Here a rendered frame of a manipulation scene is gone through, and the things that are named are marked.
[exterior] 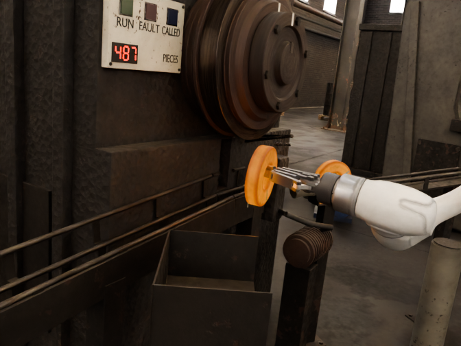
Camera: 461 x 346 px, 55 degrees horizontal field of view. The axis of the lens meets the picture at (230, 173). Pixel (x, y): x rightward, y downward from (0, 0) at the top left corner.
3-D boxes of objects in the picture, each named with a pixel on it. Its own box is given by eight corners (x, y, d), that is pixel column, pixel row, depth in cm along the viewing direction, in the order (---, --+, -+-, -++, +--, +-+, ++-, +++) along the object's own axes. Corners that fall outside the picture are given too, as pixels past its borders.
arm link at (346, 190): (363, 212, 104) (339, 205, 107) (371, 176, 102) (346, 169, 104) (350, 221, 96) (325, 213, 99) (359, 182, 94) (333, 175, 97)
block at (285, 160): (247, 215, 164) (254, 153, 158) (258, 211, 170) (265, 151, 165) (272, 223, 158) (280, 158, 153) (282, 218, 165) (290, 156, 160)
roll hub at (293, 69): (243, 111, 120) (254, 3, 113) (287, 109, 143) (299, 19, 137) (261, 114, 117) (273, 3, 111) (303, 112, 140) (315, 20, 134)
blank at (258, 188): (244, 160, 103) (258, 163, 102) (267, 135, 115) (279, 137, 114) (243, 215, 111) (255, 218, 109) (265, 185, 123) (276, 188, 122)
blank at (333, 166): (321, 204, 174) (326, 207, 171) (306, 173, 168) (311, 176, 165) (352, 183, 177) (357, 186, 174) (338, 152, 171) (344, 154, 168)
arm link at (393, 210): (350, 213, 93) (359, 230, 104) (427, 236, 86) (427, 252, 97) (367, 167, 96) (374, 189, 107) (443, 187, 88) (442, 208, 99)
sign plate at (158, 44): (101, 66, 100) (103, -17, 96) (175, 72, 122) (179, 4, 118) (108, 67, 99) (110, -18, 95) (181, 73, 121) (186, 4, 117)
